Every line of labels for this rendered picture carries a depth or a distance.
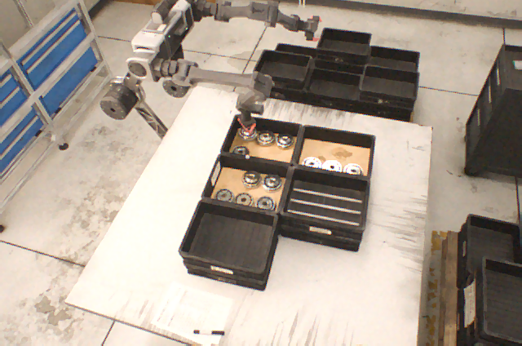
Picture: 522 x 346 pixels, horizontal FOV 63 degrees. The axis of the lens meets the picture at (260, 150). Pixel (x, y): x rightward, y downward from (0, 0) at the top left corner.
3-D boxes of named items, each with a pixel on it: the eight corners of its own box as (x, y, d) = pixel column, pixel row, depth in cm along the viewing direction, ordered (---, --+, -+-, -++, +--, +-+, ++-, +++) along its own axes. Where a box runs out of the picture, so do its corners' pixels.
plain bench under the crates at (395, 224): (110, 345, 255) (63, 302, 201) (209, 148, 351) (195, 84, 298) (382, 440, 218) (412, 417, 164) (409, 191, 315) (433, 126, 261)
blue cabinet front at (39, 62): (49, 117, 340) (14, 60, 297) (96, 61, 383) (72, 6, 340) (51, 117, 339) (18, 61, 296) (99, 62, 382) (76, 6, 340)
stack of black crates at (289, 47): (269, 83, 379) (268, 63, 361) (278, 63, 397) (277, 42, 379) (312, 90, 370) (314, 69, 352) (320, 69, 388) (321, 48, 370)
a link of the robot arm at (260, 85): (265, 68, 175) (259, 90, 173) (275, 80, 187) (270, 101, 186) (174, 58, 191) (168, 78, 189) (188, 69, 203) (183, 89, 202)
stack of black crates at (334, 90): (302, 122, 346) (303, 91, 320) (311, 98, 364) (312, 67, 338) (351, 131, 336) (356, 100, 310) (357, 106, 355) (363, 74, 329)
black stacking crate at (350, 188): (280, 226, 209) (279, 214, 200) (292, 179, 227) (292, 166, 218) (360, 243, 201) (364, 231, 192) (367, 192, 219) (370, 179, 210)
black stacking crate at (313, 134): (292, 179, 227) (292, 166, 219) (303, 138, 246) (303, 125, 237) (367, 192, 219) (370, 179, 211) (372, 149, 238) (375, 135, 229)
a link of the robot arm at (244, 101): (263, 73, 183) (257, 97, 182) (275, 77, 185) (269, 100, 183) (237, 92, 224) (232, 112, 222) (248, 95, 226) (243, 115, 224)
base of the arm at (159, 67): (162, 71, 200) (156, 50, 191) (178, 73, 198) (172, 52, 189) (153, 82, 195) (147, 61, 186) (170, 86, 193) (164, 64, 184)
